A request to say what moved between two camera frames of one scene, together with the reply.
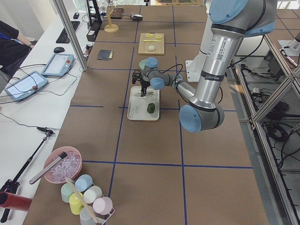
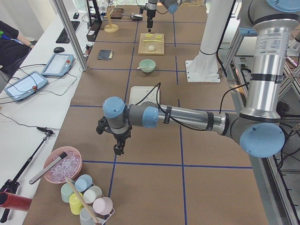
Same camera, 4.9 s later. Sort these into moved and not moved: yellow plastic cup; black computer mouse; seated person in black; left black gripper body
Moved: left black gripper body
Not moved: seated person in black; yellow plastic cup; black computer mouse
